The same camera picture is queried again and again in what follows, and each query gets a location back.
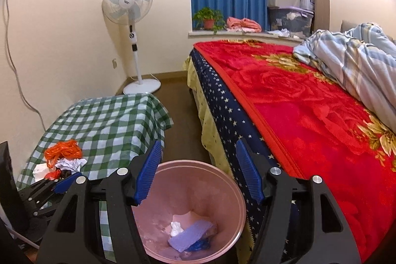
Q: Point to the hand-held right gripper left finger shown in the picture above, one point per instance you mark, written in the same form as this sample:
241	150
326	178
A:
148	171

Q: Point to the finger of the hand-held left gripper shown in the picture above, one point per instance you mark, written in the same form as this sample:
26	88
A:
41	209
65	184

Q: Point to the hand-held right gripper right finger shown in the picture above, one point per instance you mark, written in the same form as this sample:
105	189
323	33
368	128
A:
249	171

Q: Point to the white paper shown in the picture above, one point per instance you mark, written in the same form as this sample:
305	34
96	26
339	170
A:
72	164
40	171

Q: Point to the orange plastic bag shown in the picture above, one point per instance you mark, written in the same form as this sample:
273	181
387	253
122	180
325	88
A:
62	151

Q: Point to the pink plastic bin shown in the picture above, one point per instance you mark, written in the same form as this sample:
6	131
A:
198	186

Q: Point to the yellow bed skirt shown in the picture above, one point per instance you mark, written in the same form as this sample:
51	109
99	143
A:
210	134

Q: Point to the navy star bedsheet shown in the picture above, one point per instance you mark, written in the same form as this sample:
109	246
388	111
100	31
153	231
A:
229	115

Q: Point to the small white tissue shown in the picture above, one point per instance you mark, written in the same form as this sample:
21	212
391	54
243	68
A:
176	228

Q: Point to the green checked tablecloth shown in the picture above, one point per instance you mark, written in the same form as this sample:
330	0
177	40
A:
108	121

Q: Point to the purple paper sheet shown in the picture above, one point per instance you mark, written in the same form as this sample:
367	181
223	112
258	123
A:
190	236

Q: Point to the bed with red floral blanket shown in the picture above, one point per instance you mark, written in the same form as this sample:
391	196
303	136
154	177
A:
294	103

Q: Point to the blue plastic scrap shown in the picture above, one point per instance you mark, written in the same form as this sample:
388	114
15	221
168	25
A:
199	245

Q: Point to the white windowsill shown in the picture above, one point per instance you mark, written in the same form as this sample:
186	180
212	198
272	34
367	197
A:
241	34

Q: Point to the white cloth on sill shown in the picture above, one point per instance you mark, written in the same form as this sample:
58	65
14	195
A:
280	32

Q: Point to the pink folded cloth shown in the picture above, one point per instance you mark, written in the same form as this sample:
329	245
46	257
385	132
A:
241	23

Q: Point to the clear storage box purple lid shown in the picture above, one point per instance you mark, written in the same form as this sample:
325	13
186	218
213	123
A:
287	22

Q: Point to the blue striped duvet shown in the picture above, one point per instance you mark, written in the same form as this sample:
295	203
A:
355	60

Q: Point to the potted green plant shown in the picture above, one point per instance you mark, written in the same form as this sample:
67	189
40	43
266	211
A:
208	15

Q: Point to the white standing fan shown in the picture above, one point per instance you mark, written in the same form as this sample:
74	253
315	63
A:
126	1

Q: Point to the grey headboard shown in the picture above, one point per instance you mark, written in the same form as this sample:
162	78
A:
349	26

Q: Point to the white lidded container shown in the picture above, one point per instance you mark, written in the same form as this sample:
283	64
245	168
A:
307	2

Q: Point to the low wall socket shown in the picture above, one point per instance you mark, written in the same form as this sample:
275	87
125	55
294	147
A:
114	63

